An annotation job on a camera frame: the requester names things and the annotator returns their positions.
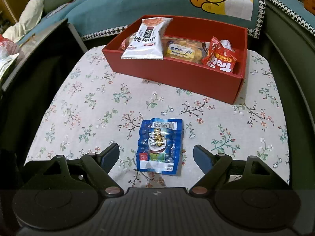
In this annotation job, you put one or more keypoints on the blue sausage snack packet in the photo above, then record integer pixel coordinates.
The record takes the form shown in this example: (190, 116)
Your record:
(159, 146)

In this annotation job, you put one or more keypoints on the black side table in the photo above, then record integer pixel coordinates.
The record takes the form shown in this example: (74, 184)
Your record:
(26, 94)

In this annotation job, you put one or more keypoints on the dark green sofa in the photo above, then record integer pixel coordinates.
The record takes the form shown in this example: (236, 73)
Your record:
(285, 45)

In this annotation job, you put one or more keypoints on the red cardboard box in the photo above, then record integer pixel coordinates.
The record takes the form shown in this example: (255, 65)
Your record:
(197, 78)

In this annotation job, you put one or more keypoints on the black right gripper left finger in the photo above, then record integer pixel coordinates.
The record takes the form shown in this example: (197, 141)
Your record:
(89, 172)

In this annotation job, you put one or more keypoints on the red snack packet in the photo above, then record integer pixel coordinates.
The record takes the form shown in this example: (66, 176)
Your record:
(219, 55)

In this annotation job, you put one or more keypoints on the yellow cake packet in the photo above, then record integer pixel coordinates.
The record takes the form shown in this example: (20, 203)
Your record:
(183, 49)

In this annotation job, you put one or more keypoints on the white cloth on sofa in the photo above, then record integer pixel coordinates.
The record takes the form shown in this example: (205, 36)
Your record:
(29, 18)

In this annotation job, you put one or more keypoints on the white bread snack packet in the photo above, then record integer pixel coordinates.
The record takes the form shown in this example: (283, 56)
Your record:
(147, 42)

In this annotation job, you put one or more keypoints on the floral tablecloth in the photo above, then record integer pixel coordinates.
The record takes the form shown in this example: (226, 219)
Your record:
(96, 107)

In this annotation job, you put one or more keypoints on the teal lion sofa cover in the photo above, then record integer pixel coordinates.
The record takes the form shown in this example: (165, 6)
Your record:
(101, 18)

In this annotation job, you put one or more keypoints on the round bun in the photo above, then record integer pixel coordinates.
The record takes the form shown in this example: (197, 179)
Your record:
(124, 45)

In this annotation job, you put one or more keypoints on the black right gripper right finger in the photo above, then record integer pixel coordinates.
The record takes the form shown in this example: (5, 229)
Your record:
(222, 172)

